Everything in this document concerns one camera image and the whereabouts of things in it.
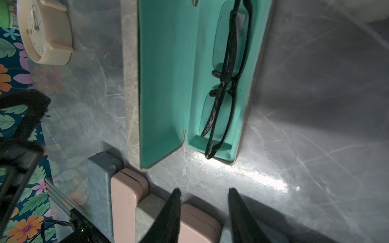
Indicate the pink case with brown sunglasses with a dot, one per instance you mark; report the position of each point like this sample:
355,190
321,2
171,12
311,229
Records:
128,188

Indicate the cream round alarm clock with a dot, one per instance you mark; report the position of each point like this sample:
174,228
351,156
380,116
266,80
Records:
46,31

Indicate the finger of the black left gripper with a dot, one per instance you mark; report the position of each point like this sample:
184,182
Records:
19,157

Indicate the mint case with black glasses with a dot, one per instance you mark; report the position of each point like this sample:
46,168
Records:
194,68

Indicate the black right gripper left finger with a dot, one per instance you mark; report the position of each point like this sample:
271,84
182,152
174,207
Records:
166,226

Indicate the grey case with black sunglasses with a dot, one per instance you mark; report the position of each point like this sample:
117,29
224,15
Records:
146,213

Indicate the green lidded round container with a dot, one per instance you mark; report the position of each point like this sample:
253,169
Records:
4,14

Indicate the grey case with olive glasses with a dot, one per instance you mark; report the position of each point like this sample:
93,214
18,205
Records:
101,168

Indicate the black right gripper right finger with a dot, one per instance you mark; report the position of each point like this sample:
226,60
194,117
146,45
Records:
244,227

